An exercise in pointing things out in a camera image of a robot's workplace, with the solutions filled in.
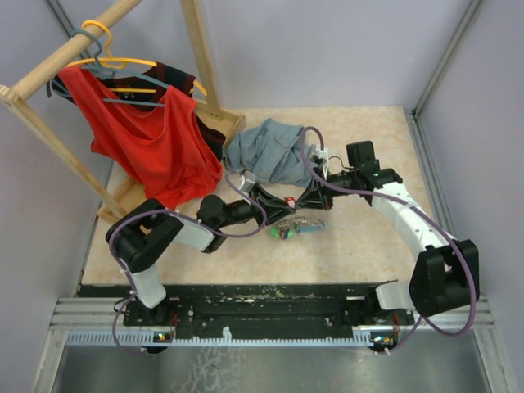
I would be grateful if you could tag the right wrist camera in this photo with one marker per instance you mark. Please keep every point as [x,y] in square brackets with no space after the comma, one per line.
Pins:
[318,155]

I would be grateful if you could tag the yellow hanger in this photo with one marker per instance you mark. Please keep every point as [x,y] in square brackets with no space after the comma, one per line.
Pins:
[120,63]

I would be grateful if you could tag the teal hanger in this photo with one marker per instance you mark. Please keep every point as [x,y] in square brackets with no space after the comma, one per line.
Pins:
[99,70]

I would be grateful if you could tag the right aluminium corner post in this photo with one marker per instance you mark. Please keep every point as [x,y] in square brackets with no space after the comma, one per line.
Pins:
[465,24]

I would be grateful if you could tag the wooden clothes rack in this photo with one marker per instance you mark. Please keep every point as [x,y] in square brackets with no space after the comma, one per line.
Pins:
[36,185]

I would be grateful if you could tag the bunch of keys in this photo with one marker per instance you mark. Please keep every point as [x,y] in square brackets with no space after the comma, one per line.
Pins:
[289,228]

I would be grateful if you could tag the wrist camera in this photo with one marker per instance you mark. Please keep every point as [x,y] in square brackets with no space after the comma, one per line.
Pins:
[318,155]
[248,181]

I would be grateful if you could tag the left aluminium corner post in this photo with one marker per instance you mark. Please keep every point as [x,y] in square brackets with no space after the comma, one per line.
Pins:
[61,17]

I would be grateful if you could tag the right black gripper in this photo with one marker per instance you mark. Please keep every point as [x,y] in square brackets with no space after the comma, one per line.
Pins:
[317,196]

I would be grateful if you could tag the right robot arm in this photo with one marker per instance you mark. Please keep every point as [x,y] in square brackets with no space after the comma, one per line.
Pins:
[446,271]

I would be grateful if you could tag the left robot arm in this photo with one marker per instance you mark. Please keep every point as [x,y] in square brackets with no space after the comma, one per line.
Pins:
[140,238]

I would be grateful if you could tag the aluminium corner post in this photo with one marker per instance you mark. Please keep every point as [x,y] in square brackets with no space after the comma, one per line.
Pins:
[465,24]
[61,17]

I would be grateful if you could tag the blue denim shirt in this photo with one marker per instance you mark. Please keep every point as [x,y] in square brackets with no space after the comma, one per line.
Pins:
[271,151]

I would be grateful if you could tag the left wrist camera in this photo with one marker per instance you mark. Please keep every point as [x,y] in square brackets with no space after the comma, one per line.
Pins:
[248,181]

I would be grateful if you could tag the aluminium frame rail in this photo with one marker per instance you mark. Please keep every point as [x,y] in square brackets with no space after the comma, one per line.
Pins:
[92,321]

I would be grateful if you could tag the red key tag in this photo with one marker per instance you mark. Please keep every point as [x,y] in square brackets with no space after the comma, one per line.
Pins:
[291,201]

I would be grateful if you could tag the red tank top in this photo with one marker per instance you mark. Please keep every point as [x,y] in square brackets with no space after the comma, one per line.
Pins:
[158,147]

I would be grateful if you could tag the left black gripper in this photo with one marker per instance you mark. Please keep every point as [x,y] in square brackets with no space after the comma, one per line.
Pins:
[270,204]

